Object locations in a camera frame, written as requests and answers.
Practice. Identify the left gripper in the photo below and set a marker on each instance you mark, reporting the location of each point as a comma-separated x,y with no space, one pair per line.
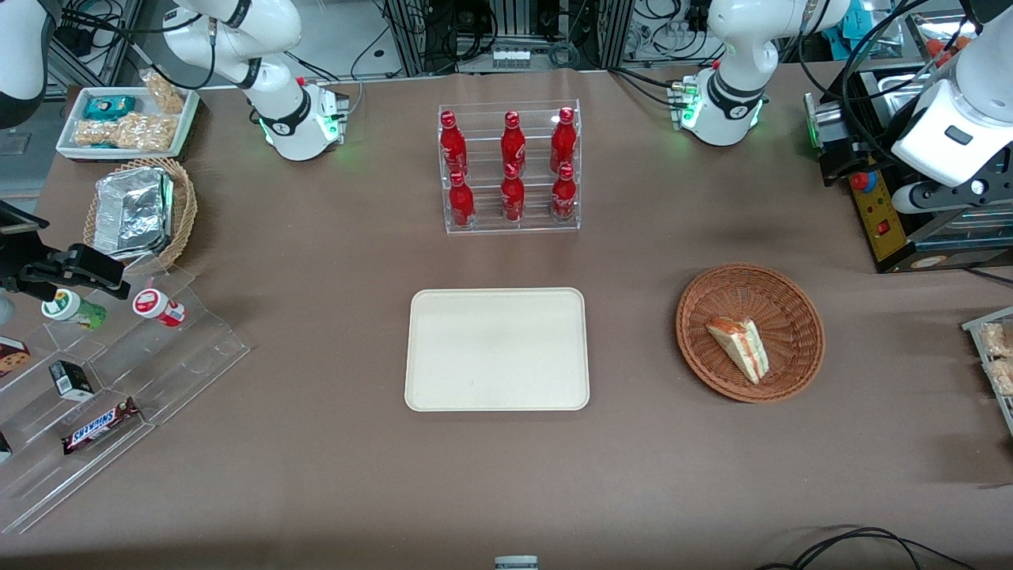
897,123

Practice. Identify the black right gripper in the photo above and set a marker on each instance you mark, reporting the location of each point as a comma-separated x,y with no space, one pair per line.
17,267

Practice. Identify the triangular sandwich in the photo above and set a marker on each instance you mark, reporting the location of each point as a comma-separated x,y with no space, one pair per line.
740,344

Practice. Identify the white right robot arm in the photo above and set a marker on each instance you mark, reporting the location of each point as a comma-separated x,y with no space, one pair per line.
237,32

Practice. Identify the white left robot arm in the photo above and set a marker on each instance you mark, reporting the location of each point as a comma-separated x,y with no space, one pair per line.
740,47

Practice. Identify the oval tan wicker basket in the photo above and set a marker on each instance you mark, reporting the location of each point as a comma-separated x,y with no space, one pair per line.
186,206

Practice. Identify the white rectangular snack tray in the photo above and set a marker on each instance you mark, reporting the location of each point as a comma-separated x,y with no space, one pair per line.
71,111
1005,408

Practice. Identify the round brown wicker basket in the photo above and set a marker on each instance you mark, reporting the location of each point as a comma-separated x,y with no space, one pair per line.
791,317

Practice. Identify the cream plastic tray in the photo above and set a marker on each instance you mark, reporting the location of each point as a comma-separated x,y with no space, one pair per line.
495,348

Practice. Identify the black glass food warmer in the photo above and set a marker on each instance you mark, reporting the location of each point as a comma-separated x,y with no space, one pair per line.
878,214

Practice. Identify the silver foil container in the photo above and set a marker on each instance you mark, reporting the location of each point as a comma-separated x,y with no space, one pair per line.
130,210

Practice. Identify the small black box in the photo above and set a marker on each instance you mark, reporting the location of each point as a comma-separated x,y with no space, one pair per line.
71,380

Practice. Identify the brown cookie box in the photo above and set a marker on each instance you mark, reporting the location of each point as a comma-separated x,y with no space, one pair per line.
12,356

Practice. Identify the steel warmer pan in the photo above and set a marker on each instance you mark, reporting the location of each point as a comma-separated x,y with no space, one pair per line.
890,89

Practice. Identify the clear acrylic stepped stand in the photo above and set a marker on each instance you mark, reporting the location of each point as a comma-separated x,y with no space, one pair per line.
198,348

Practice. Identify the large clear peanut snack bag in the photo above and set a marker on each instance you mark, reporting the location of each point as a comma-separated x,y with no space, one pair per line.
127,132

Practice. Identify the Snickers chocolate bar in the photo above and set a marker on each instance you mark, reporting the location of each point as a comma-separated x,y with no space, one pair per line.
99,427

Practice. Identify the clear puffed snack bag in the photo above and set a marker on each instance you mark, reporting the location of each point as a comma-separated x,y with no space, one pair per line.
999,339
1003,376

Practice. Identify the teal snack packet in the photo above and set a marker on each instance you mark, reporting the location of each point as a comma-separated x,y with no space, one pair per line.
109,107

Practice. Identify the teal box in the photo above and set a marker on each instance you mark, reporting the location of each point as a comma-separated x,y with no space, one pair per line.
866,24

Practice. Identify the dark snack packet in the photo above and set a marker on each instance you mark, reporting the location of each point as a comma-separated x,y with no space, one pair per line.
4,447

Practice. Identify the small clear snack bag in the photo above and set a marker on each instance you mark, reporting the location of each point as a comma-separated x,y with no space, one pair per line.
166,93

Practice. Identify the red cola bottle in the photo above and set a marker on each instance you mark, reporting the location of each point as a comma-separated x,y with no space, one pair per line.
563,138
461,202
513,198
513,142
563,198
452,142

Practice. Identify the clear acrylic bottle rack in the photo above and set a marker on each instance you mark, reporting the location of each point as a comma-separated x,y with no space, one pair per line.
484,170

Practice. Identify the white power strip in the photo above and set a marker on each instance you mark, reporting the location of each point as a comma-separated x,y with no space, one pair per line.
510,57

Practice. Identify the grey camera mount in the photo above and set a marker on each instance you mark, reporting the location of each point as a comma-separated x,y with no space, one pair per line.
516,563

